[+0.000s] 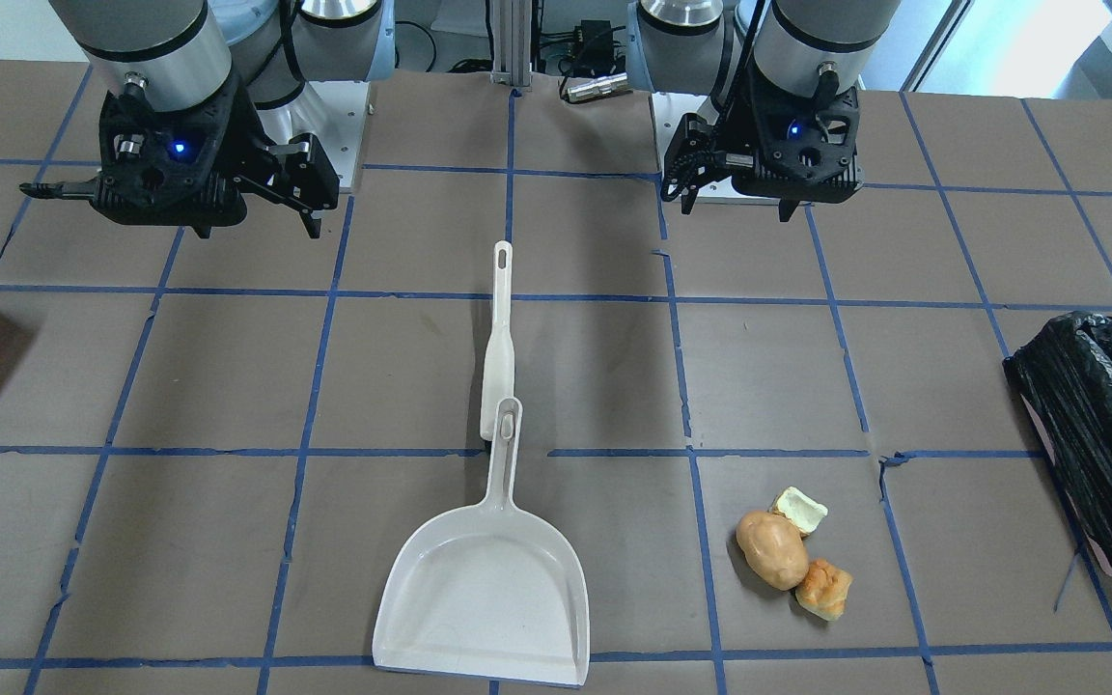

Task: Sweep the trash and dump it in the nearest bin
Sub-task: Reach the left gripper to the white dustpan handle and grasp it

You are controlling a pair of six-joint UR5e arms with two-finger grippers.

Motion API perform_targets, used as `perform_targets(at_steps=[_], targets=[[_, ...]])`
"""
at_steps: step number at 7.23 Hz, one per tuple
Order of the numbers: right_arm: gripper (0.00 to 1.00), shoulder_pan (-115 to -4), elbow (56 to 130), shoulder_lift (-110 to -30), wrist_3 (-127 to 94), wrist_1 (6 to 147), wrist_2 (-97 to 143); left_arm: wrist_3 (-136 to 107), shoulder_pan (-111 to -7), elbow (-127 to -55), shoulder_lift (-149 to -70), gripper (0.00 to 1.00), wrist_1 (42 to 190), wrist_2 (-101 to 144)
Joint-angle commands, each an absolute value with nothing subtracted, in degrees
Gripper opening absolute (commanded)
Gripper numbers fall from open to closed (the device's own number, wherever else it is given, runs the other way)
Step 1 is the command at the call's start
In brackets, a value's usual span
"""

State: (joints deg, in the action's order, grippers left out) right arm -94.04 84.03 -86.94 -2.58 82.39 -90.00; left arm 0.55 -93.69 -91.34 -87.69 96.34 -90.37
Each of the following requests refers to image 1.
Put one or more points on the white plastic dustpan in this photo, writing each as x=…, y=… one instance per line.
x=488, y=590

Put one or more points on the pale green food piece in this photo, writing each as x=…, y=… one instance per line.
x=800, y=510

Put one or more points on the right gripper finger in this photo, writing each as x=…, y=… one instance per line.
x=83, y=191
x=298, y=175

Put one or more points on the silver cylinder connector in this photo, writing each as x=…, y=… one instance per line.
x=596, y=89

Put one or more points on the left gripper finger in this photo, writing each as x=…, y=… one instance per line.
x=787, y=209
x=690, y=163

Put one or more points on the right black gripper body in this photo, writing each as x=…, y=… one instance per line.
x=249, y=128

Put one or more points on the orange bread chunk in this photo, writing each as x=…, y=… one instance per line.
x=824, y=590

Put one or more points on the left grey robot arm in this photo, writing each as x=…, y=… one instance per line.
x=704, y=49

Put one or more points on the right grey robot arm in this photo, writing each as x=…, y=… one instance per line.
x=186, y=49

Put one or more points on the brown potato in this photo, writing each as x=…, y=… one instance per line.
x=773, y=549

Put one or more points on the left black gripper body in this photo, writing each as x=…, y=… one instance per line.
x=733, y=125

